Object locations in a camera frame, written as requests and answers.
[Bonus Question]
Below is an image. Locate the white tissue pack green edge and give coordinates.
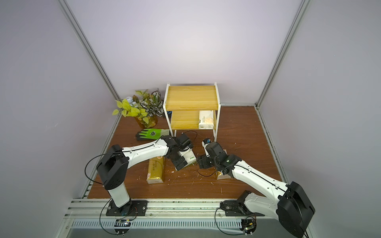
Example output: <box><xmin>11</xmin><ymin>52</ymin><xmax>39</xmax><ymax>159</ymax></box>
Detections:
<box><xmin>180</xmin><ymin>149</ymin><xmax>196</xmax><ymax>168</ymax></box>

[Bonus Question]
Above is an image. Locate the gold tissue pack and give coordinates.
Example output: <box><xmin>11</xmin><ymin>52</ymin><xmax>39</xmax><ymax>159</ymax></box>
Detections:
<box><xmin>214</xmin><ymin>149</ymin><xmax>231</xmax><ymax>180</ymax></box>
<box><xmin>146</xmin><ymin>156</ymin><xmax>165</xmax><ymax>184</ymax></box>

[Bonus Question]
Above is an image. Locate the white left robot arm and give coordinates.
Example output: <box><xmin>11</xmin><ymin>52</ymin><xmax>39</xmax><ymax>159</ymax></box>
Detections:
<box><xmin>96</xmin><ymin>134</ymin><xmax>196</xmax><ymax>213</ymax></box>

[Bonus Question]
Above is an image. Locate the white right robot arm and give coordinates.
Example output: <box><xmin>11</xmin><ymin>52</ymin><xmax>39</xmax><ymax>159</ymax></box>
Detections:
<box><xmin>197</xmin><ymin>139</ymin><xmax>316</xmax><ymax>238</ymax></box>

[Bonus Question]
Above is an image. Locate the green and black work glove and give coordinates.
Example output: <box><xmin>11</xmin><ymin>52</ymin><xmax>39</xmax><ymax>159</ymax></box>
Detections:
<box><xmin>136</xmin><ymin>128</ymin><xmax>170</xmax><ymax>141</ymax></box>

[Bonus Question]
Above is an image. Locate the amber translucent plastic vase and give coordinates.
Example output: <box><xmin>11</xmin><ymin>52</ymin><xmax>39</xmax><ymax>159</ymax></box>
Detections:
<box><xmin>135</xmin><ymin>116</ymin><xmax>158</xmax><ymax>129</ymax></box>

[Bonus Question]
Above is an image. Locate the artificial green leafy plant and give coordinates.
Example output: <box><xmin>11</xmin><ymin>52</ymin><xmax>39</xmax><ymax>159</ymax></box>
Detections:
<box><xmin>112</xmin><ymin>89</ymin><xmax>164</xmax><ymax>118</ymax></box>

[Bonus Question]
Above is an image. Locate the right small circuit board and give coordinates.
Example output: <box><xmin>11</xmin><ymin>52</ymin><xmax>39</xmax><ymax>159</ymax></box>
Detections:
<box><xmin>241</xmin><ymin>217</ymin><xmax>257</xmax><ymax>236</ymax></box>

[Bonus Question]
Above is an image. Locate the small circuit board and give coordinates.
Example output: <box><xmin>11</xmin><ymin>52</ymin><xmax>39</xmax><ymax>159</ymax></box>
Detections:
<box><xmin>241</xmin><ymin>217</ymin><xmax>257</xmax><ymax>236</ymax></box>
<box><xmin>114</xmin><ymin>219</ymin><xmax>132</xmax><ymax>235</ymax></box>

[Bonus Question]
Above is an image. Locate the left small circuit board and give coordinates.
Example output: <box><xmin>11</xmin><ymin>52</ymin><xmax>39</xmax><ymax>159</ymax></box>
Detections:
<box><xmin>114</xmin><ymin>219</ymin><xmax>132</xmax><ymax>235</ymax></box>

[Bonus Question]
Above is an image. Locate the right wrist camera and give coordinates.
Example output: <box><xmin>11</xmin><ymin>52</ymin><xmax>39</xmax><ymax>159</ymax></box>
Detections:
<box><xmin>202</xmin><ymin>138</ymin><xmax>212</xmax><ymax>147</ymax></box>

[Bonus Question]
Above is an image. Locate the white frame wooden two-tier shelf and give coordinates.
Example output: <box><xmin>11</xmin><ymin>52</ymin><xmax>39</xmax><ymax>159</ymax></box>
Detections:
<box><xmin>164</xmin><ymin>83</ymin><xmax>221</xmax><ymax>141</ymax></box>

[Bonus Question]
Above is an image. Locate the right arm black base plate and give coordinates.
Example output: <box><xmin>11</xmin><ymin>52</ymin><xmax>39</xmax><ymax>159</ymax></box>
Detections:
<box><xmin>220</xmin><ymin>200</ymin><xmax>264</xmax><ymax>217</ymax></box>

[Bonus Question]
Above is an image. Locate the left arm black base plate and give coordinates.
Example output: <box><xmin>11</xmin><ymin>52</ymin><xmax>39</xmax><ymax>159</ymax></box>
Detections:
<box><xmin>106</xmin><ymin>200</ymin><xmax>148</xmax><ymax>217</ymax></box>

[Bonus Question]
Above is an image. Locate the aluminium front rail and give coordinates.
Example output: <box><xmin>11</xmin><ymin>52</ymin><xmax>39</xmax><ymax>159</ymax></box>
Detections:
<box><xmin>55</xmin><ymin>199</ymin><xmax>291</xmax><ymax>238</ymax></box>

